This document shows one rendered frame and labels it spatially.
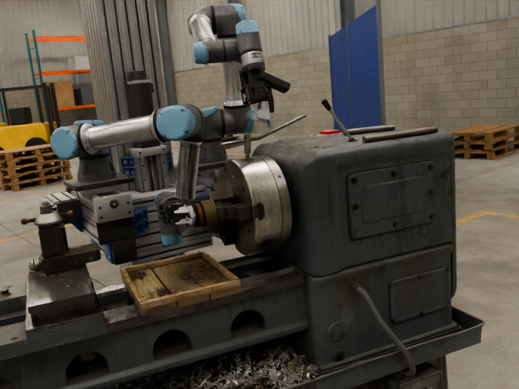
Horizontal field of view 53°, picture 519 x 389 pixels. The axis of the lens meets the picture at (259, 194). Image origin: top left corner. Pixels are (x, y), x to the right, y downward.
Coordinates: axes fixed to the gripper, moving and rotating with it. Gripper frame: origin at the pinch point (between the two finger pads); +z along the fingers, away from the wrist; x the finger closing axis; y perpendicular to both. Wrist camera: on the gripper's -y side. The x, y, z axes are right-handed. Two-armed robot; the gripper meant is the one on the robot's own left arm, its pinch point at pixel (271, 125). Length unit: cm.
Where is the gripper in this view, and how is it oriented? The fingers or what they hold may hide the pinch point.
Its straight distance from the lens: 176.5
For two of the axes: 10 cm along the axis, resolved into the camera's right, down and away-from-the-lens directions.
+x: 3.6, -1.1, -9.3
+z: 1.9, 9.8, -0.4
